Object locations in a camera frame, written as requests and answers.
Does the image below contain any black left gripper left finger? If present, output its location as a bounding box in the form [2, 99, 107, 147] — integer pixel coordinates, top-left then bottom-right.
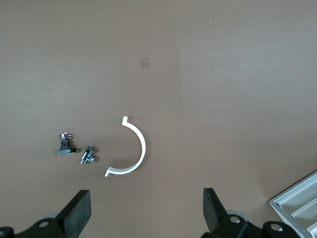
[14, 189, 92, 238]

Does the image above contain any white grey drawer cabinet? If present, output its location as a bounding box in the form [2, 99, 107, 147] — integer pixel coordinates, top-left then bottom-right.
[269, 169, 317, 238]

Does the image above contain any small chrome metal fitting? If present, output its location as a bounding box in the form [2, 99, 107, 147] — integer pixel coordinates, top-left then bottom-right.
[80, 145, 98, 166]

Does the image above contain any white half-ring pipe clamp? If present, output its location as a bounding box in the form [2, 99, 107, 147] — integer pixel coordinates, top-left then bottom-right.
[105, 116, 147, 178]

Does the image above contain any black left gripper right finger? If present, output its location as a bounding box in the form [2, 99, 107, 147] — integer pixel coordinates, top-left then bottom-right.
[202, 187, 248, 238]

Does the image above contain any black flat-headed switch component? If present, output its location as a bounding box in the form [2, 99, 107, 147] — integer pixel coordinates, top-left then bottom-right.
[53, 133, 77, 156]

